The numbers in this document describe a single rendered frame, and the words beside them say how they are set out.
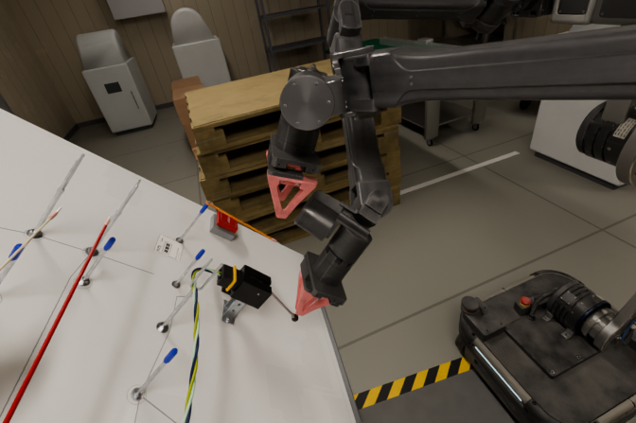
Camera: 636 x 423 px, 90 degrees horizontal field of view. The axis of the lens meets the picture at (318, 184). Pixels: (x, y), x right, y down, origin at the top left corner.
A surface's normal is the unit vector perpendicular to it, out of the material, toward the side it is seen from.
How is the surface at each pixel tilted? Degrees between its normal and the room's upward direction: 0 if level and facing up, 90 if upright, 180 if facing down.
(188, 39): 90
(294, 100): 82
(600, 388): 0
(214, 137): 90
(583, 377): 0
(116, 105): 90
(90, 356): 49
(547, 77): 87
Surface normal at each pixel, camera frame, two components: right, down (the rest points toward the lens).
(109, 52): 0.25, 0.18
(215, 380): 0.63, -0.74
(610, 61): -0.73, 0.40
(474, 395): -0.14, -0.84
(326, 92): 0.01, 0.40
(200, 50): 0.35, 0.46
